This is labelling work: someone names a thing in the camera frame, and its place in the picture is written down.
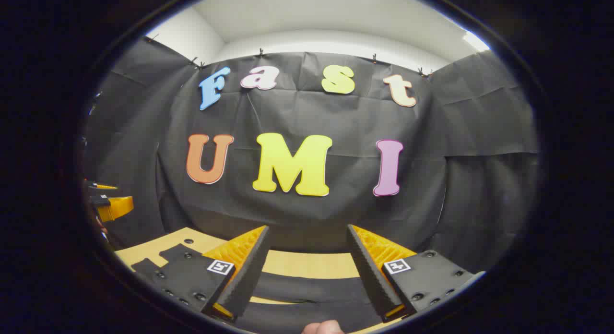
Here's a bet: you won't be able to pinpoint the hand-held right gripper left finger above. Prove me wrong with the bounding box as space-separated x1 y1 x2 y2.
144 225 272 323

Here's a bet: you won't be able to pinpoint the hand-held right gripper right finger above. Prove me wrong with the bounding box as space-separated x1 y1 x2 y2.
346 224 484 323

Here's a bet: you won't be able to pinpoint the dark grey jeans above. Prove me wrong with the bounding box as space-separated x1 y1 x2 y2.
130 243 384 333

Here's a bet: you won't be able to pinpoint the black backdrop cloth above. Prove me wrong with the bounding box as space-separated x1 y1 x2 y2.
84 36 540 277

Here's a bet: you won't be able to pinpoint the ceiling light panel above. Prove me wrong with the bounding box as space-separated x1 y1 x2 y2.
462 31 491 52

